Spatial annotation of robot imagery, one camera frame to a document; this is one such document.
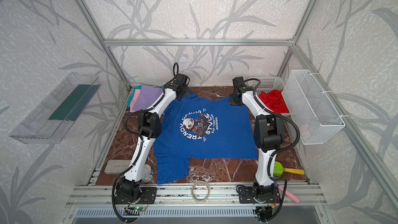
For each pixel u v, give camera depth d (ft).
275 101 3.43
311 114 2.07
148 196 2.38
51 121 2.10
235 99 2.85
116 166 2.64
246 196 2.40
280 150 1.78
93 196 2.47
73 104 2.07
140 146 2.19
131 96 3.85
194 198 2.41
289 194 2.37
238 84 2.54
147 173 2.47
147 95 3.64
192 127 3.24
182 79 2.90
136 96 3.65
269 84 3.82
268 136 1.74
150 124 2.20
